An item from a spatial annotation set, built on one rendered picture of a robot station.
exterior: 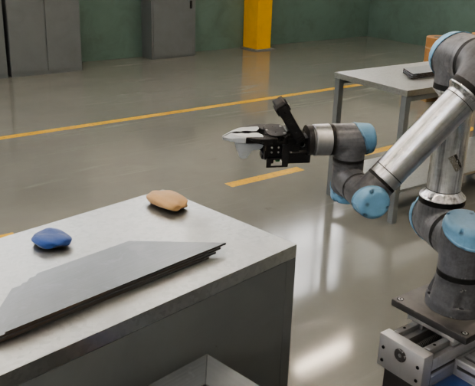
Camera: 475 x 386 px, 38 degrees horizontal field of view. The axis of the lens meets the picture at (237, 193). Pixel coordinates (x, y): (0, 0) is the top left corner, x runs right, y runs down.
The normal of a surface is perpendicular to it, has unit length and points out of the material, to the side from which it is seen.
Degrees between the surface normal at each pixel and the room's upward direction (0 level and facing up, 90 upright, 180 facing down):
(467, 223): 8
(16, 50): 90
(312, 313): 0
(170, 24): 90
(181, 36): 90
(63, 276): 0
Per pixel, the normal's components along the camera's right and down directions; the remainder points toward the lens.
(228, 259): 0.03, -0.93
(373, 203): 0.20, 0.35
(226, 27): 0.60, 0.30
